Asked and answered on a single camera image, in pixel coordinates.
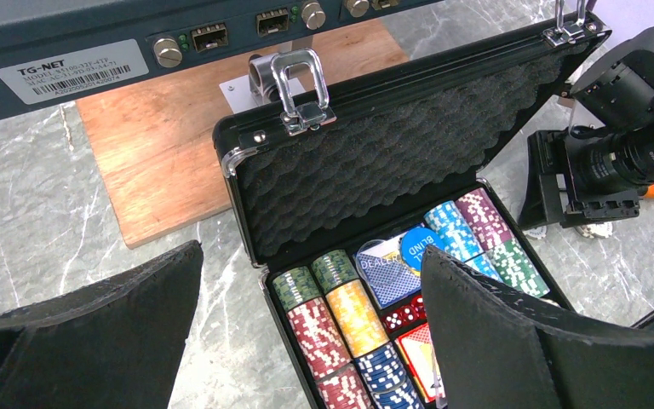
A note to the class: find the wooden board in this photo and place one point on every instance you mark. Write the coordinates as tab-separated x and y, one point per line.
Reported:
152	142

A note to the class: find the pink green chip column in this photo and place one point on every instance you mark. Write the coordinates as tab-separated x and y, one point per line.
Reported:
501	246

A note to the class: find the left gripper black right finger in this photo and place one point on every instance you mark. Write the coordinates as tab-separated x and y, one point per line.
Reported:
501	348

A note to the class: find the dark rack-mount server unit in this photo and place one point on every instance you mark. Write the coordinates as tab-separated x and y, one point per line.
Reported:
57	51

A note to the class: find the black poker chip case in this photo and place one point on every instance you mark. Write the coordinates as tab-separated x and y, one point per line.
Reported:
401	140

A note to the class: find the blue dealer button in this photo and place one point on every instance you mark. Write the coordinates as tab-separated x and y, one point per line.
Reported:
414	243

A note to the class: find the red green chip column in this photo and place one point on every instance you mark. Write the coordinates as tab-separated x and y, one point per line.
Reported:
319	340

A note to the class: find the green yellow blue chip column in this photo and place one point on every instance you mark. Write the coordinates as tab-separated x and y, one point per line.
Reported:
376	359

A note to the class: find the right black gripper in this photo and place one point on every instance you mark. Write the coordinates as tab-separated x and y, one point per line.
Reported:
606	166

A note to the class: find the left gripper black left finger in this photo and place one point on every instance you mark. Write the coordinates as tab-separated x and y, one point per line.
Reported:
116	343

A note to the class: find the red dice row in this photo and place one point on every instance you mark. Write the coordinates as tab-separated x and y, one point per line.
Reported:
407	313

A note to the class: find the white poker chip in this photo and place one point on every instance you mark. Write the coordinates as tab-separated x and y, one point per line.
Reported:
603	230
538	233

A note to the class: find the blue playing card deck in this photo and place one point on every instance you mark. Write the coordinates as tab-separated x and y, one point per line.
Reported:
382	266

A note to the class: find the light blue chip column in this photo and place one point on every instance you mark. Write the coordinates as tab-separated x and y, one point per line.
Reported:
460	242

